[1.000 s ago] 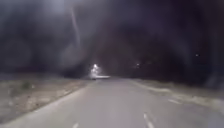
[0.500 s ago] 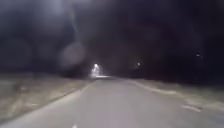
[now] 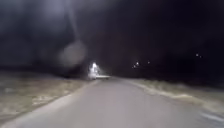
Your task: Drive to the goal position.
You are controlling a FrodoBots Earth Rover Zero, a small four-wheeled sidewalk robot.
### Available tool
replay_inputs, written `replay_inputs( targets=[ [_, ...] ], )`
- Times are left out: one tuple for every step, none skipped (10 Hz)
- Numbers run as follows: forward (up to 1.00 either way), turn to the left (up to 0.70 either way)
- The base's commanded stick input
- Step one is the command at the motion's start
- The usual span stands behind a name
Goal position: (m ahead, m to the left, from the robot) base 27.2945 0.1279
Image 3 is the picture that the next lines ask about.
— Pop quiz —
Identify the pale grass verge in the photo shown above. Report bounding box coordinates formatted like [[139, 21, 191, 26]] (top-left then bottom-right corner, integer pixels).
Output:
[[123, 77, 224, 118], [0, 70, 98, 125]]

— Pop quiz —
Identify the street lamp pole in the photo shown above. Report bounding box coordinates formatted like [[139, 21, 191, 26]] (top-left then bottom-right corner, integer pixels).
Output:
[[88, 61, 102, 80]]

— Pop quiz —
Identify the grey asphalt path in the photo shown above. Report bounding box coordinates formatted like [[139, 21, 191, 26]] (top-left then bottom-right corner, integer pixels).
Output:
[[0, 76, 224, 128]]

